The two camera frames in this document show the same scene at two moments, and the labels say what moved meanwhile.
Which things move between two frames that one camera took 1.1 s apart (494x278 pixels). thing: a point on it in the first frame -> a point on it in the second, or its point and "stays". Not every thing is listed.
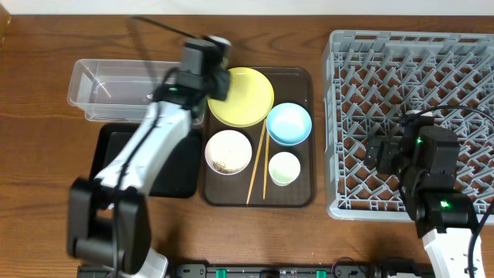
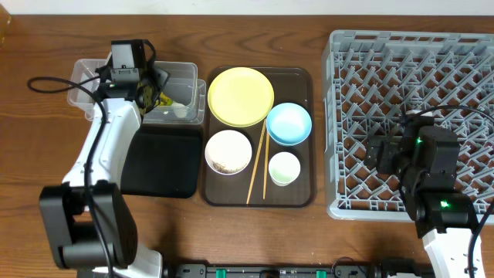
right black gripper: (377, 157) stays
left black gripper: (221, 86) -> (155, 89)
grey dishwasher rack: (373, 79) stays
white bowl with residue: (228, 152) stays
